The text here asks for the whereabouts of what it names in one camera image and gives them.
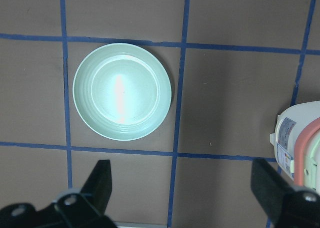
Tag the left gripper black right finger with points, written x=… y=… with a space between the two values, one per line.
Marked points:
x=287 y=206

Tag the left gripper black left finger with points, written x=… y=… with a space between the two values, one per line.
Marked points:
x=83 y=209

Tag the white rice cooker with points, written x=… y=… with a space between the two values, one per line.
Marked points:
x=296 y=142

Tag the light green bowl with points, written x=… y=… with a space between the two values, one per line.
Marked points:
x=122 y=92

